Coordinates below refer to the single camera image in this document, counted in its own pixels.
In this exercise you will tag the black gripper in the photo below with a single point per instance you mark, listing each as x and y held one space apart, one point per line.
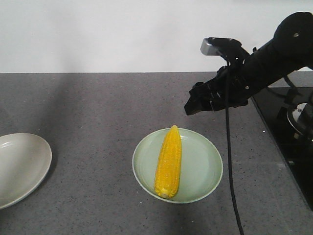
209 96

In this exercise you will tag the cream plate on side counter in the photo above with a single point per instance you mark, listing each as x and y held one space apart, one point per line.
25 160

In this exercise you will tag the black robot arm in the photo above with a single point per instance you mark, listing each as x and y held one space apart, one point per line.
290 49

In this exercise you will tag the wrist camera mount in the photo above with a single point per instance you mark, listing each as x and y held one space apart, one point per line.
229 49

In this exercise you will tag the green plate on side counter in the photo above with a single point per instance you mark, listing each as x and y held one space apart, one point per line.
201 165

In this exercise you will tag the black glass gas stove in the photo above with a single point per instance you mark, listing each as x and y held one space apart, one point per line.
288 114

